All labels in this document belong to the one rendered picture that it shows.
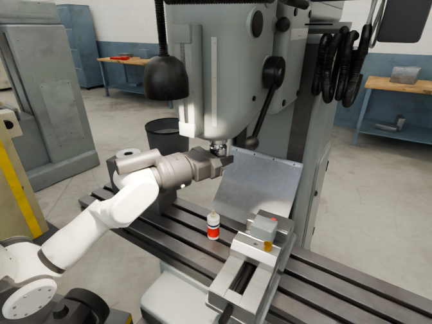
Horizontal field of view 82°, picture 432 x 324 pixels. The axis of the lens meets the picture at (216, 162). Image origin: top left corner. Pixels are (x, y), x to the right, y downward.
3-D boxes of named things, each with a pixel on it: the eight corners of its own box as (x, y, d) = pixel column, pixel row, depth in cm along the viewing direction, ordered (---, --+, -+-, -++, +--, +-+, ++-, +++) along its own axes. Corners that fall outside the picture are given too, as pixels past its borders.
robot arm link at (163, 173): (179, 197, 58) (132, 215, 52) (160, 182, 67) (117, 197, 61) (173, 151, 54) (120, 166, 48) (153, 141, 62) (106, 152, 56)
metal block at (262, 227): (269, 249, 68) (271, 233, 66) (249, 241, 71) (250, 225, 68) (275, 236, 72) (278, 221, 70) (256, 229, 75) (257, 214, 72)
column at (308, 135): (284, 332, 144) (357, 20, 69) (216, 293, 165) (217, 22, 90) (306, 269, 181) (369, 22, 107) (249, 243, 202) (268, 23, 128)
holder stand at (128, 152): (160, 216, 93) (153, 170, 83) (114, 201, 101) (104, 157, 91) (177, 198, 102) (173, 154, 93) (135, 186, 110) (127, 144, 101)
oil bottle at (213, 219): (215, 242, 82) (215, 216, 76) (205, 237, 83) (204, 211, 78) (221, 234, 85) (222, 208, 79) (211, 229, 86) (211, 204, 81)
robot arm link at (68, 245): (118, 238, 54) (38, 314, 48) (95, 209, 59) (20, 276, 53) (89, 221, 45) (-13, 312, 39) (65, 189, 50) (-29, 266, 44)
